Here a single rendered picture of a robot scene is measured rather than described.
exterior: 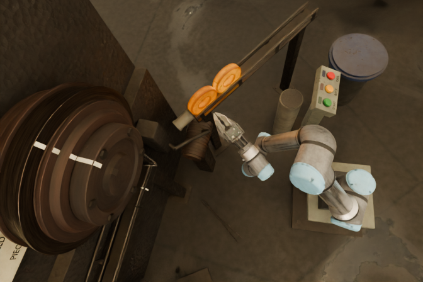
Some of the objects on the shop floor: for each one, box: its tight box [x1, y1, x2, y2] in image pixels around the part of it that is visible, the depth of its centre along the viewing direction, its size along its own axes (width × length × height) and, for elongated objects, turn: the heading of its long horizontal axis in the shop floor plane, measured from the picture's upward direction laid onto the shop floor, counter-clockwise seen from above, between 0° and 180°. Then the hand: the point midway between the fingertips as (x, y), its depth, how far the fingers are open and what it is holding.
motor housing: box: [181, 119, 216, 172], centre depth 165 cm, size 13×22×54 cm, turn 168°
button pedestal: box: [293, 65, 341, 131], centre depth 160 cm, size 16×24×62 cm, turn 168°
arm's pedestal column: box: [291, 184, 363, 237], centre depth 159 cm, size 40×40×26 cm
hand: (216, 115), depth 123 cm, fingers closed
